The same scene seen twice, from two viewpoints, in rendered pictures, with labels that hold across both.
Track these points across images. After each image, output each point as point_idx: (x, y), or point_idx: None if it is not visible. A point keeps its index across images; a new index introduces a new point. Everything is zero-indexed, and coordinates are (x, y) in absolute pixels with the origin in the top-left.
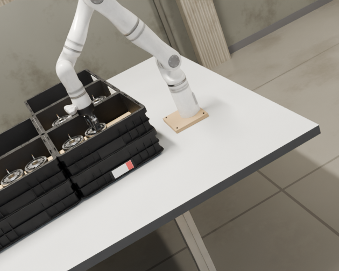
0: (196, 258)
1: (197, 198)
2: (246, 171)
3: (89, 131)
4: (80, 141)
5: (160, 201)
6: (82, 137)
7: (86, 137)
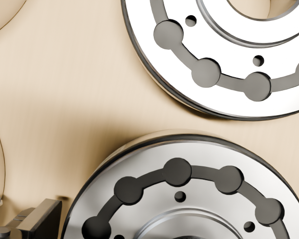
0: None
1: None
2: None
3: (237, 210)
4: (143, 31)
5: None
6: (207, 98)
7: (182, 134)
